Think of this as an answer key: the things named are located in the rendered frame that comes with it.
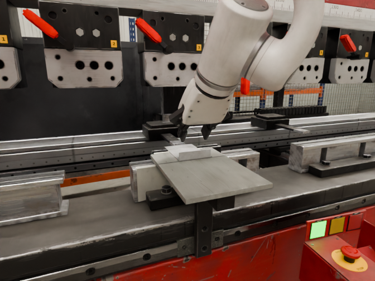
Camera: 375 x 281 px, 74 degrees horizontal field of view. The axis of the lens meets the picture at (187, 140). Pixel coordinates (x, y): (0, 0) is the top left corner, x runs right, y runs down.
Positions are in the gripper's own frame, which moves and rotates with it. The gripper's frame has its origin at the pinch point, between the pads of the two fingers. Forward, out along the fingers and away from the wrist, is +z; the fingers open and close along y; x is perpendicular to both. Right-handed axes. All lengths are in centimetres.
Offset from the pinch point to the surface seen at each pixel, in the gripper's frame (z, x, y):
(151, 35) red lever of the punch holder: -16.3, -14.2, 9.8
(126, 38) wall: 213, -372, -46
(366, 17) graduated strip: -21, -24, -60
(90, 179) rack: 163, -78, 29
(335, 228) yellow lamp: 10.8, 28.0, -35.1
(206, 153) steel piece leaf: 3.4, 4.4, -2.7
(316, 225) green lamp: 9.4, 26.2, -28.7
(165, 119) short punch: 3.7, -7.8, 4.9
